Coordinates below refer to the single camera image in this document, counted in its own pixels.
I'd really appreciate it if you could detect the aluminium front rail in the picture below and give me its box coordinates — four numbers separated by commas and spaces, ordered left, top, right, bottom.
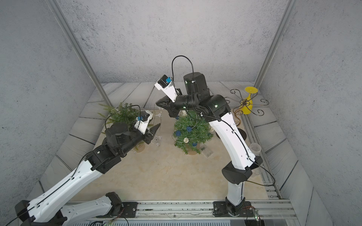
78, 199, 300, 226

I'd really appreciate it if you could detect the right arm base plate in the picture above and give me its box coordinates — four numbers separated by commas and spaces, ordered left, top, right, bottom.
213, 198, 255, 218

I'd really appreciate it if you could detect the fern tree wooden base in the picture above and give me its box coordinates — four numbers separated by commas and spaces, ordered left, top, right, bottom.
97, 102, 155, 153

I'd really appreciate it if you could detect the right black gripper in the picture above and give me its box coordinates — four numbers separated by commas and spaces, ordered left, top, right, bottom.
156, 89, 201, 119

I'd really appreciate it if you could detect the small christmas tree wooden base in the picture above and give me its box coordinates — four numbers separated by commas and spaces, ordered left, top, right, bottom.
172, 110, 214, 155

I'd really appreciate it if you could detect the clear fairy light wire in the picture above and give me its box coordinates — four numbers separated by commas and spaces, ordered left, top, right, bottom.
107, 107, 165, 147

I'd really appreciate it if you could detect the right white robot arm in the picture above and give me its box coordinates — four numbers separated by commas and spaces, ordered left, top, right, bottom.
155, 72, 263, 216

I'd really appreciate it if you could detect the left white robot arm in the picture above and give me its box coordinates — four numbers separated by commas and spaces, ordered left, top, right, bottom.
15, 121, 160, 226

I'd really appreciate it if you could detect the clear plastic wine glass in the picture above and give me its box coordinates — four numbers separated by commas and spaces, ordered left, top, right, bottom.
249, 143, 262, 156

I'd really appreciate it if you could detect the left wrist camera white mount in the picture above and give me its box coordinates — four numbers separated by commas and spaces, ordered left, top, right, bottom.
134, 110, 153, 135

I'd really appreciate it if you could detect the black scroll wire stand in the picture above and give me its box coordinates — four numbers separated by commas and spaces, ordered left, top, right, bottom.
230, 87, 269, 126

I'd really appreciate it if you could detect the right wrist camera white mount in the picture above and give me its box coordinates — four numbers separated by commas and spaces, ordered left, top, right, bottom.
155, 75, 178, 102

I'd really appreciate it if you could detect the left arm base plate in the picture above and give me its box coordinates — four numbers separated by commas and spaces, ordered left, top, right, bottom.
96, 192, 138, 218

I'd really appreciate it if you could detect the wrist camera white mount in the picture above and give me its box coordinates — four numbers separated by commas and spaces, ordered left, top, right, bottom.
134, 110, 153, 135
155, 75, 178, 102

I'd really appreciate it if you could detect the yellow plastic goblet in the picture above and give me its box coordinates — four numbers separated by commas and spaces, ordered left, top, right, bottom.
239, 87, 258, 115

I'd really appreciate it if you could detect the beige table mat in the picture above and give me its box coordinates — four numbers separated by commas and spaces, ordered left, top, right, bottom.
69, 108, 268, 202

